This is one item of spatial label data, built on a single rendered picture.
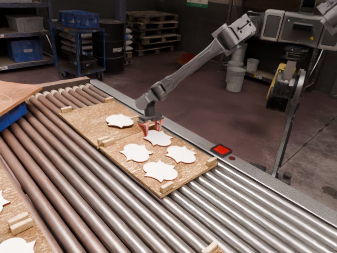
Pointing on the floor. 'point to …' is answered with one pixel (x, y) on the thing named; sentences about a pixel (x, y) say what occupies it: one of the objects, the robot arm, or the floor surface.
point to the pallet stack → (152, 31)
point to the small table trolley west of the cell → (64, 74)
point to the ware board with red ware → (185, 58)
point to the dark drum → (110, 45)
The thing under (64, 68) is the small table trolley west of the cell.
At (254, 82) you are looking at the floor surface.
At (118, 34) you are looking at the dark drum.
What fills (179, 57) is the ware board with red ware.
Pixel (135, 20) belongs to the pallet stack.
